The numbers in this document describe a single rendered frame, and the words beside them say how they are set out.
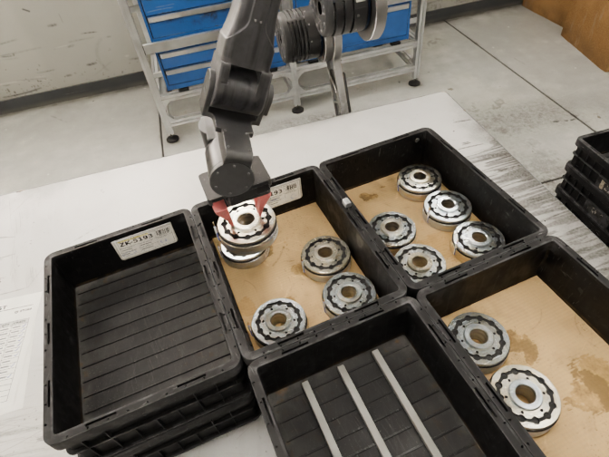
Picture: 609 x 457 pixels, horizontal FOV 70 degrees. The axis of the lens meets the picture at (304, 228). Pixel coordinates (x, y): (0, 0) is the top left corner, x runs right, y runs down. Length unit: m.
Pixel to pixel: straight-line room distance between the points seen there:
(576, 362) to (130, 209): 1.16
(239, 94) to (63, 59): 3.17
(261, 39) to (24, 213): 1.15
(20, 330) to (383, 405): 0.86
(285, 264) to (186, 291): 0.21
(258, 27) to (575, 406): 0.72
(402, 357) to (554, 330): 0.27
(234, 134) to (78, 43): 3.12
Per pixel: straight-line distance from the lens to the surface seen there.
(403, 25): 3.03
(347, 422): 0.77
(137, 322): 0.95
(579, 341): 0.92
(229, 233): 0.76
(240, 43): 0.57
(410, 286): 0.78
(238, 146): 0.56
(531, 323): 0.91
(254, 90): 0.59
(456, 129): 1.55
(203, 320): 0.90
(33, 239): 1.47
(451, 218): 1.00
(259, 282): 0.92
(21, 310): 1.30
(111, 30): 3.60
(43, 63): 3.75
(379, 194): 1.08
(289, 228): 1.01
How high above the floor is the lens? 1.56
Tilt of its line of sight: 46 degrees down
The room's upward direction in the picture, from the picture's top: 7 degrees counter-clockwise
